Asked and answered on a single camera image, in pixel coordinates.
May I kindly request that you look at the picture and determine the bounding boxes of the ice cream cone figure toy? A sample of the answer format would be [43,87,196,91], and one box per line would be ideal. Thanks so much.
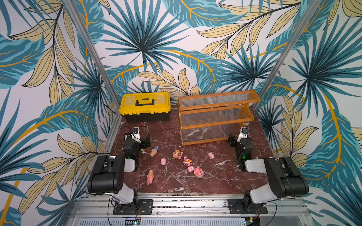
[150,146,158,157]

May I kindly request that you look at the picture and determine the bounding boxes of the pink yellow figure toy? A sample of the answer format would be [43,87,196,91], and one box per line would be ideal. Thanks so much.
[173,150,183,160]

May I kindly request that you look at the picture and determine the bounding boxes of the pink strawberry cake figure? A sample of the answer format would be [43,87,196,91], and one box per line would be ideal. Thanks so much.
[183,156,192,167]

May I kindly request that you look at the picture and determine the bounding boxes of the pink round pig figure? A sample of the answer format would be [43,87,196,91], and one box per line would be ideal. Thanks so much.
[193,167,204,178]

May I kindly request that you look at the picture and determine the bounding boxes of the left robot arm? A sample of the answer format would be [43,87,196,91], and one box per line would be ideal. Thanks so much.
[87,134,153,215]

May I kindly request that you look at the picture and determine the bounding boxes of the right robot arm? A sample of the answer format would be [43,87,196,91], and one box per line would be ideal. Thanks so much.
[226,134,309,215]

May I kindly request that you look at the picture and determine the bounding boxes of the orange clear plastic shelf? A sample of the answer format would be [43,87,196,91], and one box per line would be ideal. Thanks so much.
[178,90,260,146]

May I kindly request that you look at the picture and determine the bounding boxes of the yellow black toolbox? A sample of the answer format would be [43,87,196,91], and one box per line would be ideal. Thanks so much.
[119,92,171,123]

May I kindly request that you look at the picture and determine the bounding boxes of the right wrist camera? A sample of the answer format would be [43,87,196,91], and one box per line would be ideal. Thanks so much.
[237,127,250,142]

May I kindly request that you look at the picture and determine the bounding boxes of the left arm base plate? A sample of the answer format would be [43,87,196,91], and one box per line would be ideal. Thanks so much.
[113,199,153,216]

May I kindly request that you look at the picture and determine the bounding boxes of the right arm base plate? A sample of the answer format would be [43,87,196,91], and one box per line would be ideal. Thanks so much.
[226,199,268,215]

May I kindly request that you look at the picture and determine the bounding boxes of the aluminium mounting rail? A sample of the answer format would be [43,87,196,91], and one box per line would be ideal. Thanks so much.
[66,193,315,226]

